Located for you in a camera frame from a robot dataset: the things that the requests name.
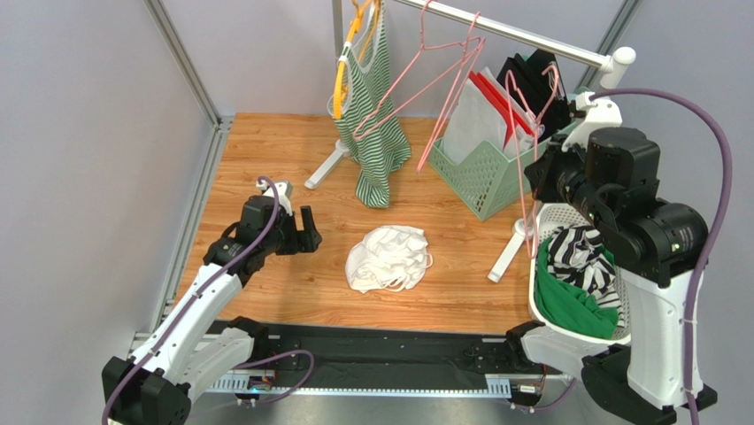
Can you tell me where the white tank top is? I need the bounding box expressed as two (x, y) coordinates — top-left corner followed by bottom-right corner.
(344, 225), (434, 294)

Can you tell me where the pink wire hanger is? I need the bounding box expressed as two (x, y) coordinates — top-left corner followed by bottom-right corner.
(416, 12), (486, 174)
(353, 1), (481, 141)
(504, 63), (562, 260)

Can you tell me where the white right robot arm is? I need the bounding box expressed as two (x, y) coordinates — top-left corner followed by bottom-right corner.
(512, 127), (717, 424)

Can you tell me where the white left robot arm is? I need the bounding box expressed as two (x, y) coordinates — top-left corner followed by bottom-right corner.
(102, 189), (322, 424)

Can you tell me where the green striped tank top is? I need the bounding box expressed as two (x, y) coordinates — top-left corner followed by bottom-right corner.
(328, 1), (412, 208)

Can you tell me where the yellow plastic hanger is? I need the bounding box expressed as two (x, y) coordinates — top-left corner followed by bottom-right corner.
(333, 1), (381, 120)

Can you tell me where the white laundry basket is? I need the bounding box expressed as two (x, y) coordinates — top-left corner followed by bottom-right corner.
(528, 204), (631, 344)

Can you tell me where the black white striped garment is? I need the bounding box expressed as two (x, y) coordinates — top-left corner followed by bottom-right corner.
(546, 225), (621, 310)

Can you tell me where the white paper box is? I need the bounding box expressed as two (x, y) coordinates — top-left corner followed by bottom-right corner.
(503, 126), (536, 159)

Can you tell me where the silver clothes rack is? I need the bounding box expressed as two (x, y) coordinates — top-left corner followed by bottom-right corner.
(304, 1), (643, 282)

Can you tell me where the red folder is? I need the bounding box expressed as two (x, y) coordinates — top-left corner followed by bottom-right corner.
(469, 72), (535, 149)

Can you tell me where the black folder with clip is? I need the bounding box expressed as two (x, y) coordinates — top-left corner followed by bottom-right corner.
(496, 50), (571, 142)

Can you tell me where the green plastic basket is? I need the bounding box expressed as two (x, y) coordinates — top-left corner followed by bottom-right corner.
(427, 88), (581, 222)

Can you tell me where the green garment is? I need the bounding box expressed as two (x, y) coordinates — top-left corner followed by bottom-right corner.
(534, 237), (619, 339)

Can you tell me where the grey translucent folder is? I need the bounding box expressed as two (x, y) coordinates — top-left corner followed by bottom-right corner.
(442, 79), (508, 165)

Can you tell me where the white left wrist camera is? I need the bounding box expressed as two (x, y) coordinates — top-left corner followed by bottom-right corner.
(256, 180), (294, 216)

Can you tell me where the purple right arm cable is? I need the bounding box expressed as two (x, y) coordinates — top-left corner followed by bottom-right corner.
(589, 88), (735, 425)

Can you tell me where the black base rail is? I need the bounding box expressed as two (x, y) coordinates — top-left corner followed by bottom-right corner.
(194, 318), (564, 393)

